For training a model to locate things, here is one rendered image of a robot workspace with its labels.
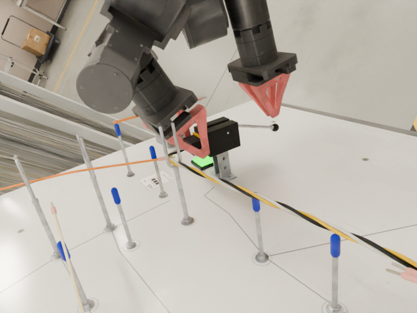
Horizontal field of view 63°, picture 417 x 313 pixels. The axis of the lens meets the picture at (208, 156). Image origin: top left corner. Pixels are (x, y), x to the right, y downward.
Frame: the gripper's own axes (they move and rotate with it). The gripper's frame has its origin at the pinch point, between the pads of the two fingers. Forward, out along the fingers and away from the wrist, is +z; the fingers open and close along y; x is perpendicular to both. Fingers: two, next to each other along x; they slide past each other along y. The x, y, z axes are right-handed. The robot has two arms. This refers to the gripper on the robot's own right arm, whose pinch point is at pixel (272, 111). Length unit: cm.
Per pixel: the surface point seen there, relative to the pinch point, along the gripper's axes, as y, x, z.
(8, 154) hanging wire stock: -55, -46, 3
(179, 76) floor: -233, 72, 58
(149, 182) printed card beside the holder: -6.7, -22.7, 3.6
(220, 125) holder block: 1.5, -10.5, -3.2
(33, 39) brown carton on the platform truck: -717, 1, 15
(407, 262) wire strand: 34.0, -15.2, -4.1
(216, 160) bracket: -0.5, -12.2, 3.0
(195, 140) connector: 1.2, -15.0, -3.0
